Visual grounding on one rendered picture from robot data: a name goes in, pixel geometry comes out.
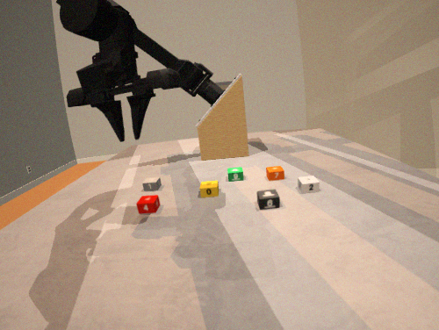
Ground red block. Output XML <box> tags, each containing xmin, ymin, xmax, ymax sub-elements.
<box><xmin>137</xmin><ymin>196</ymin><xmax>160</xmax><ymax>214</ymax></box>

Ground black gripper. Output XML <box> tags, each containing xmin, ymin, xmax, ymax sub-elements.
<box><xmin>67</xmin><ymin>41</ymin><xmax>182</xmax><ymax>142</ymax></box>

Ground green block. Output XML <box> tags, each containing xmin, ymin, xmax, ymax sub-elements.
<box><xmin>227</xmin><ymin>167</ymin><xmax>244</xmax><ymax>182</ymax></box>

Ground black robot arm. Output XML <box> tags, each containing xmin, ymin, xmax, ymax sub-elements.
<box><xmin>56</xmin><ymin>0</ymin><xmax>225</xmax><ymax>107</ymax></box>

